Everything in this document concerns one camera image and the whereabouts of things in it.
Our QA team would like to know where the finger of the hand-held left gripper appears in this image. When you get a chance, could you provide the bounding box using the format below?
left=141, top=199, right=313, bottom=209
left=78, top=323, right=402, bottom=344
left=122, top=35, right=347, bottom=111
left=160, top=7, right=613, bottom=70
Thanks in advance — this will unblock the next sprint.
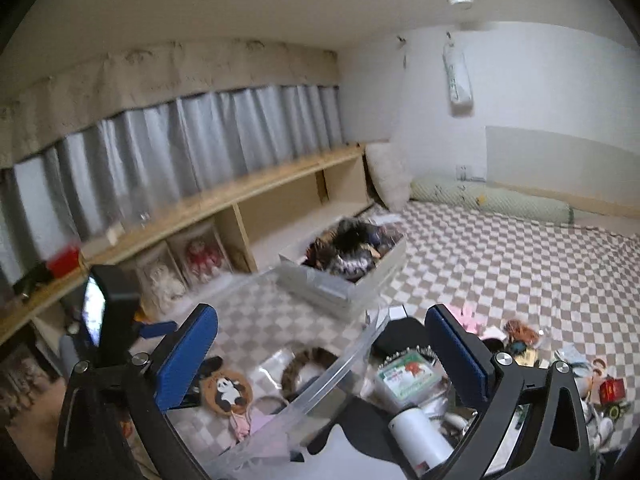
left=139, top=320, right=178, bottom=341

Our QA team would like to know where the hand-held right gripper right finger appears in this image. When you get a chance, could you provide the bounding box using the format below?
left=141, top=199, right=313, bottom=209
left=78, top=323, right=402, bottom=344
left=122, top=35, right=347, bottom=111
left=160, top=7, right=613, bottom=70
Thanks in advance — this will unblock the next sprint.
left=425, top=303, right=593, bottom=480

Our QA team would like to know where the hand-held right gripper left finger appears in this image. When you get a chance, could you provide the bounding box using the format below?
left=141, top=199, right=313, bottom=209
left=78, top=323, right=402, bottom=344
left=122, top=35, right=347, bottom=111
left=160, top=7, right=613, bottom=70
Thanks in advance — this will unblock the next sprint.
left=52, top=302, right=221, bottom=480

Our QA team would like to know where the clear plastic container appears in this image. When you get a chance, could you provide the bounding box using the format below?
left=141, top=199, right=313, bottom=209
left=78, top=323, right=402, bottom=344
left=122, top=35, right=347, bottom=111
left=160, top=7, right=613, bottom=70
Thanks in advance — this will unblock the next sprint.
left=120, top=272, right=396, bottom=480

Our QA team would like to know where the doll in white dress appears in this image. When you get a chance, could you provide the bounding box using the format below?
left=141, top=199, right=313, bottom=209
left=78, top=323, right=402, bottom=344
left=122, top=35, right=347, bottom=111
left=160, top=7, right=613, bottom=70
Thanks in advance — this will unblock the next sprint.
left=135, top=242, right=188, bottom=311

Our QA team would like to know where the green and white packet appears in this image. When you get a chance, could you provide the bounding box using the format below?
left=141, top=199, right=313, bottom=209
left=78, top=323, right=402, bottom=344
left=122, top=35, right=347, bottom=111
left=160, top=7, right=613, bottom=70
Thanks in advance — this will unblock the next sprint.
left=376, top=351, right=446, bottom=401

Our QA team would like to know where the round brown panda mirror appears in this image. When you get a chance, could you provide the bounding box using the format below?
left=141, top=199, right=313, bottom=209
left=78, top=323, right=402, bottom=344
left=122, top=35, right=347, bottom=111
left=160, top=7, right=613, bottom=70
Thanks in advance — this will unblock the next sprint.
left=200, top=370, right=253, bottom=417

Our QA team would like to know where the pearl tiara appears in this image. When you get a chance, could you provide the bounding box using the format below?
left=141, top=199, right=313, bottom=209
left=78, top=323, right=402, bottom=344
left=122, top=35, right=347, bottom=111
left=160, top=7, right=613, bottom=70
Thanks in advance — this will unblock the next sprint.
left=380, top=345, right=436, bottom=362

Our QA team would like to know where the black case with white edge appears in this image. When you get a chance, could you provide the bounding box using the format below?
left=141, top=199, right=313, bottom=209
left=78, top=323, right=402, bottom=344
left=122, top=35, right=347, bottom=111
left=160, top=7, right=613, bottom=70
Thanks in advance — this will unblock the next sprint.
left=372, top=305, right=436, bottom=356

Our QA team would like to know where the red plastic case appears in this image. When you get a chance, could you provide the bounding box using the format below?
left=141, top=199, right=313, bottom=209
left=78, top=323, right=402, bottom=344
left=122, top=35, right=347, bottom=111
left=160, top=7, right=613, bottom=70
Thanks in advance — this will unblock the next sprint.
left=47, top=246, right=83, bottom=277

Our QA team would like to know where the doll in red dress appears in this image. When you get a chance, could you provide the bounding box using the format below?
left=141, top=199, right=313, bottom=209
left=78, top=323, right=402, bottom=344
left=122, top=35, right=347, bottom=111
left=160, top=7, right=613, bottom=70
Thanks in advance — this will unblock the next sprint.
left=167, top=227, right=233, bottom=288

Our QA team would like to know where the white cylinder cup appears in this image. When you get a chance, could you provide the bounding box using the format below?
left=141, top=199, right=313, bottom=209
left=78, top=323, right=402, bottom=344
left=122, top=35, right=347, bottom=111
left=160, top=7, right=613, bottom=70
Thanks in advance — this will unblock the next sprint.
left=387, top=406, right=453, bottom=478

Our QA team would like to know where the leopard fur hair band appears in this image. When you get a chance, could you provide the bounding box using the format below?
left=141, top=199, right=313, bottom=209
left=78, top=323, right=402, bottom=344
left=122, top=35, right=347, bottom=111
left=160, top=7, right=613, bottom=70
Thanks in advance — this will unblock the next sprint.
left=281, top=346, right=341, bottom=401

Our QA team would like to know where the white storage box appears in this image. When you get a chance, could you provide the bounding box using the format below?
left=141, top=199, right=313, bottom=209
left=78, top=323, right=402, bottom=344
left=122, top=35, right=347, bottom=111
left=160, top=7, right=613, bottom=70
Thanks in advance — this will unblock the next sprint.
left=277, top=220, right=408, bottom=318

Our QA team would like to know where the red patterned box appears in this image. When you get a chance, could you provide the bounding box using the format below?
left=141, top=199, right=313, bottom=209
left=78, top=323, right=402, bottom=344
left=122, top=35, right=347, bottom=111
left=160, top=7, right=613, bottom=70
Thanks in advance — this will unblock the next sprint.
left=599, top=377, right=626, bottom=405

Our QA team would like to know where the pile of hair accessories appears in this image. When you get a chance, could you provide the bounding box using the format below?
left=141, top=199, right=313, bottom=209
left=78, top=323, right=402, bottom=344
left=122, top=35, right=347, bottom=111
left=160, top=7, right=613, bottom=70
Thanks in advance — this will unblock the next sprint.
left=300, top=217, right=406, bottom=281

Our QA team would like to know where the long green bolster pillow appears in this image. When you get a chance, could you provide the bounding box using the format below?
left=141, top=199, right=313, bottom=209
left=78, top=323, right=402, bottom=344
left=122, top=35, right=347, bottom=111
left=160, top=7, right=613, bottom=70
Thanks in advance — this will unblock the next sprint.
left=410, top=177, right=576, bottom=223

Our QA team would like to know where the grey curtain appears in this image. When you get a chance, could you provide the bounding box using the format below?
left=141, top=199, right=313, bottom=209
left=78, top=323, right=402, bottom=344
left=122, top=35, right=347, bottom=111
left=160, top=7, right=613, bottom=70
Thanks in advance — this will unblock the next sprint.
left=0, top=85, right=346, bottom=286

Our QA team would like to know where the long wooden shelf unit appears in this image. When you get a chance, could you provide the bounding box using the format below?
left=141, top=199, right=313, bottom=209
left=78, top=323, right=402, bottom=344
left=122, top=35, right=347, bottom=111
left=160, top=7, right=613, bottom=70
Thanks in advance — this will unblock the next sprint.
left=0, top=142, right=381, bottom=361

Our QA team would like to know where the fluffy white pillow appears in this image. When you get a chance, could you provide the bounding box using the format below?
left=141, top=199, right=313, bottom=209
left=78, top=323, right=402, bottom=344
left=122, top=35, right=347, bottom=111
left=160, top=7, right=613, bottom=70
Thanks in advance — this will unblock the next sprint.
left=365, top=142, right=413, bottom=211

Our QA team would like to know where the white headboard panel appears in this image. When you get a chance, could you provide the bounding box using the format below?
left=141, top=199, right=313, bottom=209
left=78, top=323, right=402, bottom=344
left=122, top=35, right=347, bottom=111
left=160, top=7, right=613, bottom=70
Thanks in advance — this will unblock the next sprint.
left=485, top=125, right=640, bottom=203

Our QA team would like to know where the beige floral valance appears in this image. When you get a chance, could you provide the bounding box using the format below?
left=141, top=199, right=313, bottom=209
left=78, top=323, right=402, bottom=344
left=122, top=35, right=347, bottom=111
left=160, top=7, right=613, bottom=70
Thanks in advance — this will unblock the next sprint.
left=0, top=40, right=341, bottom=168

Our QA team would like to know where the hanging white bag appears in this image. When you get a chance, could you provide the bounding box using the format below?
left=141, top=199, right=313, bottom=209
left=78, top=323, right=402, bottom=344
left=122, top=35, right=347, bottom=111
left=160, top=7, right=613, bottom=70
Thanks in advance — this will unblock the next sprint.
left=442, top=32, right=475, bottom=117

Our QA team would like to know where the bundle of orange hair ties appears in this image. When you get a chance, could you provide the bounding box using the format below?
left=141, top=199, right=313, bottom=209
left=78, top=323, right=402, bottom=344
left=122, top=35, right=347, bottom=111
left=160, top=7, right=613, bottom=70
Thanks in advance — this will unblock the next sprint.
left=502, top=320, right=543, bottom=348

